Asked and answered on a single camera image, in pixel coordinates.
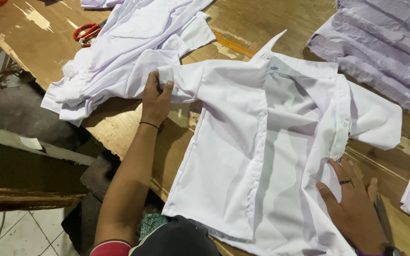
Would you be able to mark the stack of pale fabric pieces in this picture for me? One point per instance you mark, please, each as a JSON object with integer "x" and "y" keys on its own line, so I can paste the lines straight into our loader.
{"x": 383, "y": 42}

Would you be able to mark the black wrist band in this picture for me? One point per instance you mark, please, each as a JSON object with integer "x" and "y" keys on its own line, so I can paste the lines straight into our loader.
{"x": 149, "y": 124}

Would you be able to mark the person's black garment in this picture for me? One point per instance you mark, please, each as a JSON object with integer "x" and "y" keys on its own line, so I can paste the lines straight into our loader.
{"x": 176, "y": 238}

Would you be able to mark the white buttoned shirt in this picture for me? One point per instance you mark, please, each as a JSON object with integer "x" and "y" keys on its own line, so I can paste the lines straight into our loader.
{"x": 233, "y": 142}

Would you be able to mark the dark wooden bench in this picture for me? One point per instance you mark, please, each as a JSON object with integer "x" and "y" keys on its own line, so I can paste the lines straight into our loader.
{"x": 23, "y": 177}

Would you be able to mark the white paper label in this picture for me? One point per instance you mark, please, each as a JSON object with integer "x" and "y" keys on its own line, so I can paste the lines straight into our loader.
{"x": 30, "y": 143}

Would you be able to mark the dark grey sack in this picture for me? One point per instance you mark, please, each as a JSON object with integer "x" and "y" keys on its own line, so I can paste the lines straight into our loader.
{"x": 23, "y": 113}

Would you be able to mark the grey metal thread snips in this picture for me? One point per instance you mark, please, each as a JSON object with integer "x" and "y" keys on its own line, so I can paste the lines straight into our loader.
{"x": 383, "y": 220}

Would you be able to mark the black wrist watch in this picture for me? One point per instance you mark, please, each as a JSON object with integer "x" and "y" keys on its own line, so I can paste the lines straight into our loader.
{"x": 393, "y": 251}

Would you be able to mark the person's red sleeve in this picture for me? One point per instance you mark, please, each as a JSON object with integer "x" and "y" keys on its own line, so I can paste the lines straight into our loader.
{"x": 110, "y": 249}

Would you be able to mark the person's left hand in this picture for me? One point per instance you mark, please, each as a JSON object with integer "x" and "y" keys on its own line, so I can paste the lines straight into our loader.
{"x": 155, "y": 105}

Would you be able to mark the dark wooden block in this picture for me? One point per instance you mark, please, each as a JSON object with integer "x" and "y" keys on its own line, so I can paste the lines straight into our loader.
{"x": 98, "y": 177}

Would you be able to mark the green patterned cloth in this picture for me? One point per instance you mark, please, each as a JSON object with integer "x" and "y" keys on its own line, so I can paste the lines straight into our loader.
{"x": 151, "y": 224}

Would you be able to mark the person's right hand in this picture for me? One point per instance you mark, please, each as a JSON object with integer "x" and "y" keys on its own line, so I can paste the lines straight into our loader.
{"x": 356, "y": 213}

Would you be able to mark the crumpled white shirts heap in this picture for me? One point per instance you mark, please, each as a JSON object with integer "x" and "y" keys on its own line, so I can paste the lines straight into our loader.
{"x": 126, "y": 53}

